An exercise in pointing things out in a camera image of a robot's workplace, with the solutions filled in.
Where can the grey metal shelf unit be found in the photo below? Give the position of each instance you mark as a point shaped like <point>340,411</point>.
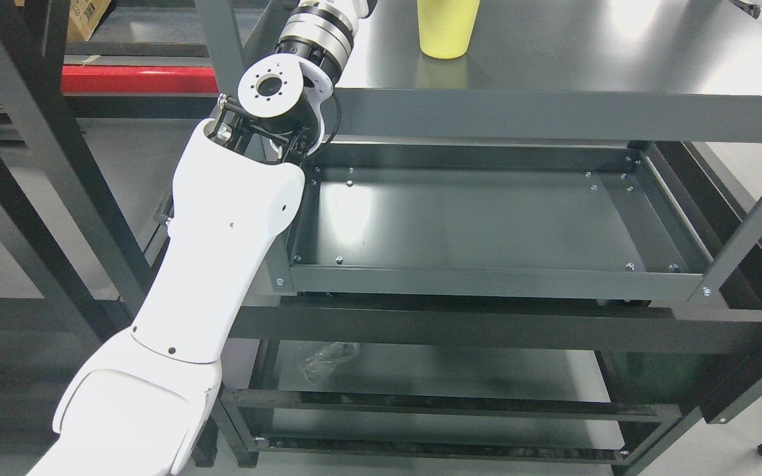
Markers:
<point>580,149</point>

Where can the yellow plastic cup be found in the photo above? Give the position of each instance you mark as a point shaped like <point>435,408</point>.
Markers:
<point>446,27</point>

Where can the dark metal shelf rack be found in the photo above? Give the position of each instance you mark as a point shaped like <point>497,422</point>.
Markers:
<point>323,382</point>

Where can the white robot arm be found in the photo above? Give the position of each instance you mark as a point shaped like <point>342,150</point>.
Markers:
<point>138,405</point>

